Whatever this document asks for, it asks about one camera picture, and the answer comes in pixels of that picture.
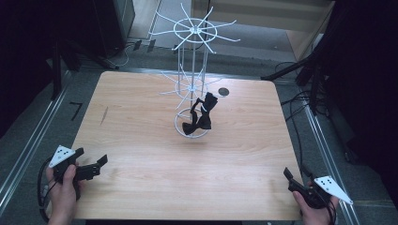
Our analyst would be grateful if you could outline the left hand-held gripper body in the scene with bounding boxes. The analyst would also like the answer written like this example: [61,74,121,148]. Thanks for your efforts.
[48,144,101,201]

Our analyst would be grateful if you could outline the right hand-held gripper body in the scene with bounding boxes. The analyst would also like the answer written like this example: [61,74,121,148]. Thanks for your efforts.
[287,174,354,210]

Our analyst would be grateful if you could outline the black bow tie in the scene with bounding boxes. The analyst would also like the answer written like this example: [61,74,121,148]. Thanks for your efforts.
[201,92,220,114]
[181,97,213,136]

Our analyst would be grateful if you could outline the white wire display rack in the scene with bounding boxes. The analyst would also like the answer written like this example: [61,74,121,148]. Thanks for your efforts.
[147,2,241,140]

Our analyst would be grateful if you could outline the person's right hand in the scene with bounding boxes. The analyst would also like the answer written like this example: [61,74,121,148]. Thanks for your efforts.
[292,181,341,225]

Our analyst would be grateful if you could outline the person's left hand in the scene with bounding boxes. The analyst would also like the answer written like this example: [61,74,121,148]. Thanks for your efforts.
[45,164,84,219]

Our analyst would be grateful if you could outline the black metal stand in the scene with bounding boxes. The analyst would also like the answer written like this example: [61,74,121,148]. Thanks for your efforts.
[260,46,336,116]
[51,38,120,101]

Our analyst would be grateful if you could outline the black cabinet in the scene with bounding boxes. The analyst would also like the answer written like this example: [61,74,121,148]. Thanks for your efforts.
[92,0,136,59]

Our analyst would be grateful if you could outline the light wooden furniture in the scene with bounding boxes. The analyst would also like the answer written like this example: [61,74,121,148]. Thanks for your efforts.
[190,0,336,63]

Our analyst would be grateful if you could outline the right hand-held gripper black cable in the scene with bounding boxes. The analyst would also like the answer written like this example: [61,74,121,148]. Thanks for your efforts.
[327,200,338,225]

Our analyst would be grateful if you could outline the hand-held gripper black cable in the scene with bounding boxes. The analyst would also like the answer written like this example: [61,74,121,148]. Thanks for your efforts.
[37,157,54,224]
[327,200,338,225]

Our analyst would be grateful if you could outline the aluminium floor rail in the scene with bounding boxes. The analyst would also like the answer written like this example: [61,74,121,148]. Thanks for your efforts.
[302,104,361,225]
[0,70,72,218]

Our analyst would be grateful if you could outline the left hand-held gripper black cable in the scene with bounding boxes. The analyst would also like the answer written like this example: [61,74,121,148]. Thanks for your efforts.
[37,157,54,224]

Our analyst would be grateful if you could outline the black floor cables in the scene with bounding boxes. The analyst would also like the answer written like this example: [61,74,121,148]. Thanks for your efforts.
[274,60,317,161]

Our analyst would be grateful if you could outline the white floor cable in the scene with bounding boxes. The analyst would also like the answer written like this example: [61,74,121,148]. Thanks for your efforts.
[115,42,136,68]

